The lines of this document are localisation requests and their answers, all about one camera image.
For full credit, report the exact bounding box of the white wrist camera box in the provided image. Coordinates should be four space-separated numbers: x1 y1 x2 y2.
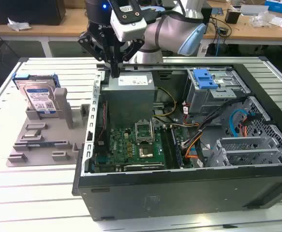
110 4 148 42

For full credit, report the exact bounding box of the hard disk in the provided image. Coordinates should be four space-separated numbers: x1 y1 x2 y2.
12 72 61 119

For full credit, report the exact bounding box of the installed RAM stick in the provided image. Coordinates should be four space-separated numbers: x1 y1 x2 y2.
170 126 183 169

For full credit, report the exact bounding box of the grey parts rack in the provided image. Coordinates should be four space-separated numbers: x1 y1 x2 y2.
5 87 92 168

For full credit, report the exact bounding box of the small black cube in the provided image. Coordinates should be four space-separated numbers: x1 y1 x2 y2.
224 9 242 24

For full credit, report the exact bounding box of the silver CPU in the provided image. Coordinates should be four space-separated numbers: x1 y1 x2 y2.
24 130 41 138

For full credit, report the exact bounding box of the blue wire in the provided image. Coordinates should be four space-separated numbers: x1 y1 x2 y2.
229 109 249 138

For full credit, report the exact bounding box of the black cable bundle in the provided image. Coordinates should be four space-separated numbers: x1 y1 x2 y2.
181 96 249 148

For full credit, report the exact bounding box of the blue drive latch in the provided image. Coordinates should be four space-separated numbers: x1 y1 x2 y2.
193 69 217 89

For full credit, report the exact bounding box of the CPU socket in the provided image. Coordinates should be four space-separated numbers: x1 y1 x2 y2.
138 144 154 158

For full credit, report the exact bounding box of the black graphics card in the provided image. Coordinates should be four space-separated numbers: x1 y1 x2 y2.
122 162 166 173

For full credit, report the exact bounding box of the yellow wire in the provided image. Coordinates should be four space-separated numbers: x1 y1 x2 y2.
152 87 178 119

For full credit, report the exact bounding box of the grey power supply unit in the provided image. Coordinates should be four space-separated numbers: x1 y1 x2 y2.
99 72 156 126

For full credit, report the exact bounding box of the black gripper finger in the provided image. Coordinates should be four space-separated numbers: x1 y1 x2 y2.
77 31 116 78
115 40 146 77

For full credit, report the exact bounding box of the black desktop box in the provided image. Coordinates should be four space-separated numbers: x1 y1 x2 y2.
200 6 213 25

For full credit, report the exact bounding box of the metal socket cover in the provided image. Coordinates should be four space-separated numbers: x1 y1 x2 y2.
134 119 155 145

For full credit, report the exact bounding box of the metal drive cage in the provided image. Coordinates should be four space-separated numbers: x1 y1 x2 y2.
186 69 252 116

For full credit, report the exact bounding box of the short orange wire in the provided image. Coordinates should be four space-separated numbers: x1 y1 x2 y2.
239 120 249 138

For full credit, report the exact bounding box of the wooden desk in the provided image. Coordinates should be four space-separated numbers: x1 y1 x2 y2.
202 0 282 46
0 7 90 58

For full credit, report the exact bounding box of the green motherboard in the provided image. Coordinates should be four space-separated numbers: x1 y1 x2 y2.
93 125 192 170

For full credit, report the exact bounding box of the red wire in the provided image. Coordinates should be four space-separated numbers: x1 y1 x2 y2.
99 101 108 143

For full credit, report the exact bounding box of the black PC case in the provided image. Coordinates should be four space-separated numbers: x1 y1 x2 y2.
72 57 282 222

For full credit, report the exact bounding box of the crumpled white paper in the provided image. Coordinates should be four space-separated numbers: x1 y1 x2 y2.
7 16 32 32

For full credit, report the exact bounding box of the blue cardboard box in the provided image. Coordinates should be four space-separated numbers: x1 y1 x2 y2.
264 0 282 13

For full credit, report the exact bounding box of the black RAM slot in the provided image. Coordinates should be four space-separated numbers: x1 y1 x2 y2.
160 125 174 170

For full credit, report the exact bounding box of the clear plastic bag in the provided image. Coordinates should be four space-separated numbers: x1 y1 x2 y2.
249 13 277 27

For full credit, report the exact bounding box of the black camera bracket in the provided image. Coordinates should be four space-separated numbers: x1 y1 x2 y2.
108 0 143 25

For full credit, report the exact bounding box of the metal disk bay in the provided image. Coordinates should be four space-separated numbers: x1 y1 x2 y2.
207 136 282 167

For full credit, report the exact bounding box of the black computer tower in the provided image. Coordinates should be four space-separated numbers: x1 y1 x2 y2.
0 0 66 26

